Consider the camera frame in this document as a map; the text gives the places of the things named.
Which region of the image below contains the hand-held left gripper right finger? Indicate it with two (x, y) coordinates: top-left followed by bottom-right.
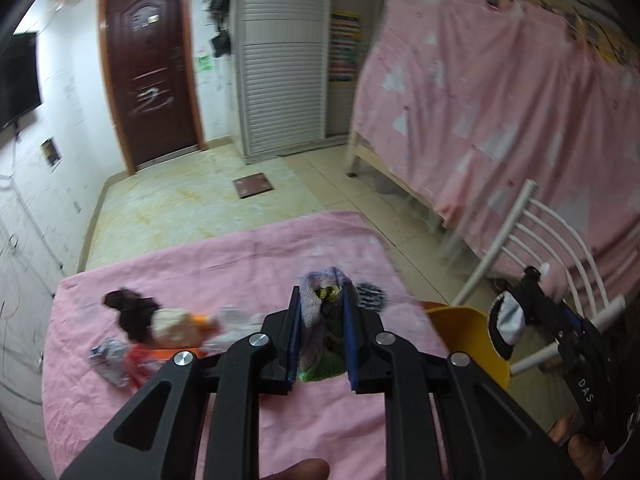
(342, 284), (583, 480)

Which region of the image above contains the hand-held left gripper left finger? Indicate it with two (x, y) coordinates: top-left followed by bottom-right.
(60, 284), (301, 480)

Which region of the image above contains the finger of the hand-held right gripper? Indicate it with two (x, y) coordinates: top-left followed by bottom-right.
(515, 266), (566, 341)

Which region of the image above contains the black and white sock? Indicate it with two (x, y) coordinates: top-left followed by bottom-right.
(487, 290), (526, 361)

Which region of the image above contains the lavender and green rag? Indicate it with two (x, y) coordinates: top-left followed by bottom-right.
(299, 266), (357, 383)

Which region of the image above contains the white tissue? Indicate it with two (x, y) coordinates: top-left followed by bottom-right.
(202, 305), (266, 353)

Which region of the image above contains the yellow bin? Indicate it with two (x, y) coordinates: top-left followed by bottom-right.
(420, 301), (511, 396)

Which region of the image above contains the black fuzzy clump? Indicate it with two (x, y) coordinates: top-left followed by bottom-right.
(102, 287), (161, 346)

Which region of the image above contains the person's right hand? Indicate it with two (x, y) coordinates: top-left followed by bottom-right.
(550, 410), (608, 480)

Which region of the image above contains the person's left hand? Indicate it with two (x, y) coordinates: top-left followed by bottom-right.
(265, 457), (331, 480)

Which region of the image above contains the white metal chair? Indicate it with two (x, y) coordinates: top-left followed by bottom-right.
(450, 178), (628, 376)

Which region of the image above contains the pink tablecloth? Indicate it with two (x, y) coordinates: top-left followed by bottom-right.
(42, 210), (451, 480)

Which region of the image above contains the cream pouch with orange end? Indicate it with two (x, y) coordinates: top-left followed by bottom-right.
(150, 308), (221, 348)

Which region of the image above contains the crumpled silver wrapper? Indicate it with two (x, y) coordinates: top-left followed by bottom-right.
(90, 337), (133, 388)

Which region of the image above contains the pink printed bed curtain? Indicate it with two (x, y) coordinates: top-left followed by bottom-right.
(350, 0), (640, 301)

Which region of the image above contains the white louvered wardrobe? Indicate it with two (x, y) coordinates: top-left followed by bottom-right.
(232, 0), (333, 163)

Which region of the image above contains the brown wooden door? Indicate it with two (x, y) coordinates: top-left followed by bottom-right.
(98, 0), (205, 176)

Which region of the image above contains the wooden bed frame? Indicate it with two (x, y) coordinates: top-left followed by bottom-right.
(346, 130), (446, 231)

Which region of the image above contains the colourful wall poster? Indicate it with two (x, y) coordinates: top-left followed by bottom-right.
(328, 11), (361, 82)

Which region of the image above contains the wall panel box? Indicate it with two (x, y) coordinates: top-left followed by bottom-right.
(41, 137), (62, 167)

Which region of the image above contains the black wall television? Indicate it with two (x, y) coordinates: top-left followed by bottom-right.
(0, 31), (43, 130)

